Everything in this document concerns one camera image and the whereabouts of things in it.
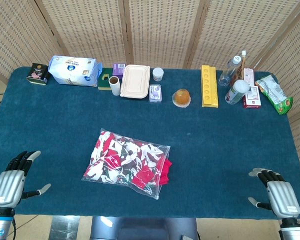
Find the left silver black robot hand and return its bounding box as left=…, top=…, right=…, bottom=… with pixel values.
left=0, top=150, right=51, bottom=208

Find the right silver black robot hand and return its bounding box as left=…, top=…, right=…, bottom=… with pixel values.
left=248, top=167, right=300, bottom=218

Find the red white patterned garment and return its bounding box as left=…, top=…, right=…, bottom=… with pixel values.
left=86, top=131, right=173, bottom=194

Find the clear plastic zip bag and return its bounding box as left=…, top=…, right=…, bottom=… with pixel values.
left=81, top=128, right=171, bottom=200

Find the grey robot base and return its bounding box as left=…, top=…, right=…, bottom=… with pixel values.
left=89, top=216, right=199, bottom=240

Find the green snack bag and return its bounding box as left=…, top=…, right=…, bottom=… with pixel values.
left=254, top=74, right=294, bottom=116

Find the blue table cloth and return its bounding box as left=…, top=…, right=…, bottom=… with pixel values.
left=0, top=66, right=300, bottom=221

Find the red white carton box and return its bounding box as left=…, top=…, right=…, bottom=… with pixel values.
left=242, top=85, right=262, bottom=110

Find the white green cylindrical canister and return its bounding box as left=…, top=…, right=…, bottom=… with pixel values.
left=225, top=79, right=250, bottom=105

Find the dark green tin can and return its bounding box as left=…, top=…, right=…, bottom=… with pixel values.
left=26, top=62, right=50, bottom=86

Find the pink white carton box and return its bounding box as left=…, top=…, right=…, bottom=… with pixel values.
left=243, top=67, right=255, bottom=87

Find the blue white tissue pack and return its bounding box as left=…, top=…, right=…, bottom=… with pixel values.
left=48, top=55, right=103, bottom=88

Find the yellow tray with round holes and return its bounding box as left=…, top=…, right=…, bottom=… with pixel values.
left=201, top=64, right=219, bottom=109

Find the brown patterned bottle white cap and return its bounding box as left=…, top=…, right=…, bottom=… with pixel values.
left=230, top=50, right=247, bottom=87

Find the clear plastic water bottle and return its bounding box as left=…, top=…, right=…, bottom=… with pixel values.
left=218, top=55, right=242, bottom=87

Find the green yellow sponge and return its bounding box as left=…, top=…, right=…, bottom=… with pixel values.
left=97, top=67, right=115, bottom=91

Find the orange jelly cup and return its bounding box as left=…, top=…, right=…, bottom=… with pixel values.
left=172, top=88, right=191, bottom=109

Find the white paper roll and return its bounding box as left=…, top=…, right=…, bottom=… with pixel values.
left=108, top=75, right=121, bottom=97

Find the purple cardboard box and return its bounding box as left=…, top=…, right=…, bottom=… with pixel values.
left=112, top=63, right=127, bottom=80

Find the beige lidded lunch box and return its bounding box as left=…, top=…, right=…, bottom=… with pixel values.
left=120, top=64, right=151, bottom=100

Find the clear purple small box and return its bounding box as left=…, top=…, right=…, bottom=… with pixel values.
left=149, top=84, right=163, bottom=103

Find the small white jar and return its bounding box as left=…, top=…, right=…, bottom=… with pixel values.
left=152, top=67, right=164, bottom=82

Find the wicker folding screen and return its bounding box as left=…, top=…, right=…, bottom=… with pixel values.
left=0, top=0, right=300, bottom=181

